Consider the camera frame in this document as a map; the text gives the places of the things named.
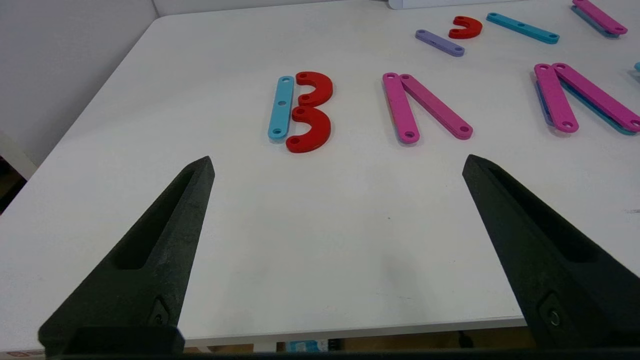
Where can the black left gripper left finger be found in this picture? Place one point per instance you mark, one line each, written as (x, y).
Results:
(150, 270)

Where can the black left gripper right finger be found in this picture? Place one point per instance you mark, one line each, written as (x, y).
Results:
(560, 280)

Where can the pink two-hole bar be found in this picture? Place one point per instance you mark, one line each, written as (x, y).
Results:
(401, 107)
(597, 96)
(556, 97)
(436, 106)
(600, 16)

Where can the purple short bar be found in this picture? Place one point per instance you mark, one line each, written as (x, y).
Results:
(440, 42)

